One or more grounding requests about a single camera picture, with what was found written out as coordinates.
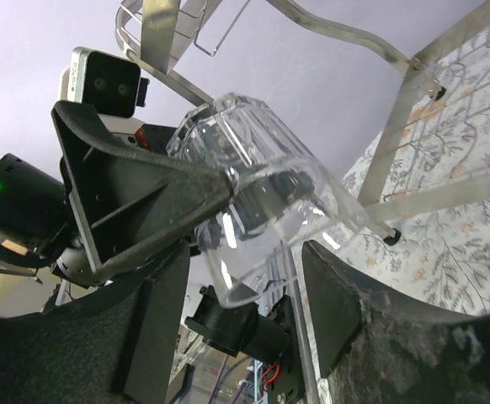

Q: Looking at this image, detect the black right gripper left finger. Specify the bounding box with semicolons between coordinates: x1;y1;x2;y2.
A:
0;241;189;403

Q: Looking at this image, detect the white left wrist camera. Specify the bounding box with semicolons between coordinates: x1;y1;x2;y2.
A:
59;46;150;119

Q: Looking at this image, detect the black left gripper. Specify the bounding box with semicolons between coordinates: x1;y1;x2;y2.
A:
50;100;313;274

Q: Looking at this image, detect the floral patterned table mat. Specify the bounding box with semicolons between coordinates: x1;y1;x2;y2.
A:
340;1;490;316

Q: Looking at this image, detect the clear glass tumbler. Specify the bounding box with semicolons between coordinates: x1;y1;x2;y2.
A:
167;93;368;308

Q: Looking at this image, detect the steel two-tier dish rack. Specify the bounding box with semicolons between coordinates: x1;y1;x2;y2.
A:
114;0;490;245

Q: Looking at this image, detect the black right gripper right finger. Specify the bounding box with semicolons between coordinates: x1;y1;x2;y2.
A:
301;241;490;403

